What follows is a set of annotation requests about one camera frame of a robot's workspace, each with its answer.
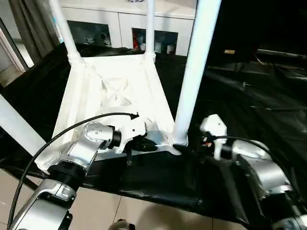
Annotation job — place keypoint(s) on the white textured jar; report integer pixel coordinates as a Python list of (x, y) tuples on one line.
[(157, 46)]

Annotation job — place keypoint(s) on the black table frame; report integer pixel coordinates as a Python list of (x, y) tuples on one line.
[(30, 183)]

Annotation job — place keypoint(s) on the white plastic table top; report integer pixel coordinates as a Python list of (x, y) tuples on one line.
[(96, 83)]

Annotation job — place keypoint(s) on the dark metal rod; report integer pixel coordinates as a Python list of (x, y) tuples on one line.
[(283, 54)]

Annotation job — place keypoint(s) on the black backdrop cloth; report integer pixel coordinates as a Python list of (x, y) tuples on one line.
[(263, 24)]

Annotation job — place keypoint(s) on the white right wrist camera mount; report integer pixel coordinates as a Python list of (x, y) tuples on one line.
[(214, 124)]

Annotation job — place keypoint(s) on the white cabinet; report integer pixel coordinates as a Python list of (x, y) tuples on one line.
[(108, 14)]

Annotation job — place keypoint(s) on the small tan label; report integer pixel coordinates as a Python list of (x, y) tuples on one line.
[(229, 51)]

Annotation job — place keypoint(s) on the white plastic table leg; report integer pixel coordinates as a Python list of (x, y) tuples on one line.
[(66, 31), (194, 72), (19, 124), (150, 28)]

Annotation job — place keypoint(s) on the blue patterned strip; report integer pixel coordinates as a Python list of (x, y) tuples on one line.
[(56, 26)]

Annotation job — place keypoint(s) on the grey curtain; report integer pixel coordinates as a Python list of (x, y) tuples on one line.
[(33, 28)]

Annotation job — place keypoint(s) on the black mat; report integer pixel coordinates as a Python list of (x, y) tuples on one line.
[(239, 107)]

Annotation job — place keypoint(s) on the white cup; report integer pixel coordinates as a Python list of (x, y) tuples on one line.
[(143, 46)]

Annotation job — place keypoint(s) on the red bottle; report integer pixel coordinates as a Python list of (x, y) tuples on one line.
[(136, 41)]

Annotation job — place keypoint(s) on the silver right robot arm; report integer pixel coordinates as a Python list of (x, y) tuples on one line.
[(268, 167)]

